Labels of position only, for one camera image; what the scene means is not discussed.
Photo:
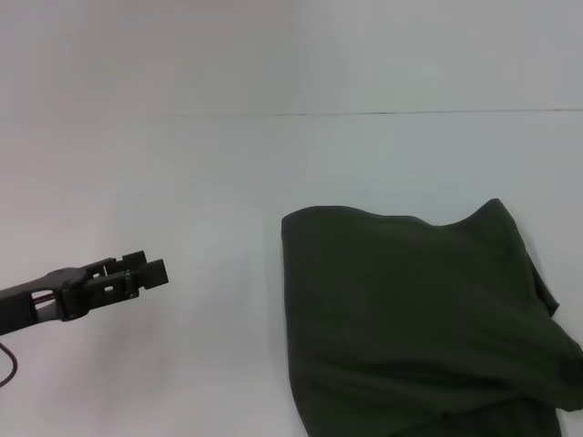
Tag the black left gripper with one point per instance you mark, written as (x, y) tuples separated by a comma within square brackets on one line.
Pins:
[(32, 302)]

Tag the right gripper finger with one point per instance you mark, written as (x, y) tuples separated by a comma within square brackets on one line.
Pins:
[(573, 371)]

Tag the dark green FREE! t-shirt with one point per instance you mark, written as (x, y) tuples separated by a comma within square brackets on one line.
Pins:
[(410, 318)]

